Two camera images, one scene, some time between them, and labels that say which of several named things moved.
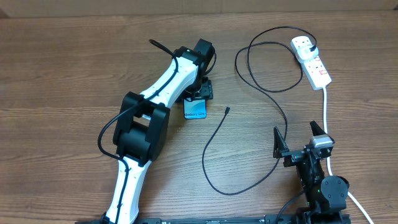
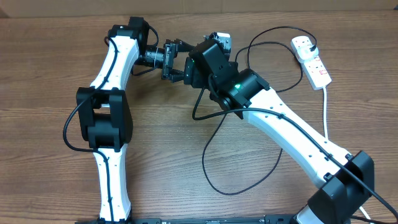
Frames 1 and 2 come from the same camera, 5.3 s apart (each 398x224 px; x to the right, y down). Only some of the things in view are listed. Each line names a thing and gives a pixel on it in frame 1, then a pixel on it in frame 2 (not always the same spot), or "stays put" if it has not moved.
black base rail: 291,219 stays put
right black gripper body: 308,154 → 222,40
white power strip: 317,75 stays put
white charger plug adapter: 305,51 stays put
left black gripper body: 202,91 → 168,55
